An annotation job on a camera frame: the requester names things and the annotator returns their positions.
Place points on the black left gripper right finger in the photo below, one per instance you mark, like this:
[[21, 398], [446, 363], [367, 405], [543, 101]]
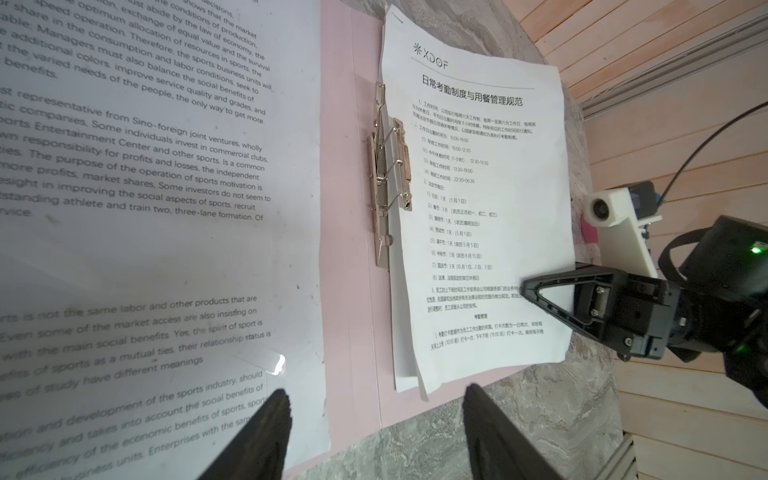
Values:
[[497, 448]]

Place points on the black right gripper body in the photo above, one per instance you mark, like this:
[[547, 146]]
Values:
[[635, 314]]

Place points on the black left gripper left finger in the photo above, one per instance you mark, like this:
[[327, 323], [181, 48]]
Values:
[[259, 450]]

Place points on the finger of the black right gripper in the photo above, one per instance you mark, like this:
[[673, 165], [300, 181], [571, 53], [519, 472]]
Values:
[[583, 299]]

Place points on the pink folder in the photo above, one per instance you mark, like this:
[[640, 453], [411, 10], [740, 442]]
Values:
[[376, 431]]

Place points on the Chinese printed paper sheet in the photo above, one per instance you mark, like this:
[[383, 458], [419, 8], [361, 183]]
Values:
[[490, 202]]

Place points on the printed white paper sheet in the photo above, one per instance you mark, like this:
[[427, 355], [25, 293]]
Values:
[[160, 233]]

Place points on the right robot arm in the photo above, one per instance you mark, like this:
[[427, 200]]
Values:
[[711, 299]]

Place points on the metal folder clip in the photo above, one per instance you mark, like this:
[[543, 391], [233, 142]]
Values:
[[390, 174]]

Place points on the pink round speaker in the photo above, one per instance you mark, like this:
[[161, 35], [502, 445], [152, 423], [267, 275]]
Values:
[[589, 233]]

